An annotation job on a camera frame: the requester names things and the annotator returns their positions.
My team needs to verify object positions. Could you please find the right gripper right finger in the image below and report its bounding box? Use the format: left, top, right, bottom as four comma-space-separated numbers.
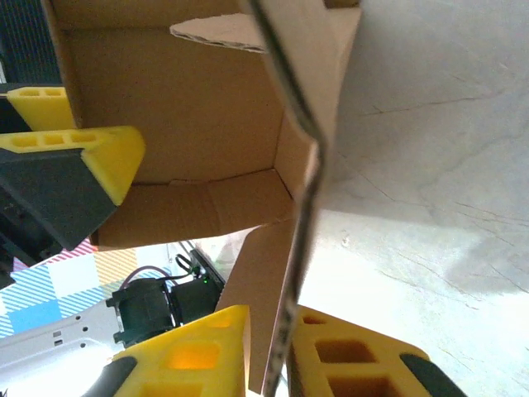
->
288, 306, 468, 397

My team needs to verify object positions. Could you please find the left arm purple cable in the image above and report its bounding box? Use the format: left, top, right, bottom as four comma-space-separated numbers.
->
122, 266, 177, 290

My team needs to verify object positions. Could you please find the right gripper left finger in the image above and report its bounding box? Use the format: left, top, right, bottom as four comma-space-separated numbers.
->
84, 304, 252, 397

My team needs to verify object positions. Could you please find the brown cardboard folding box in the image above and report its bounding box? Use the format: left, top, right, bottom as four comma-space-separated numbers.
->
41, 0, 365, 397

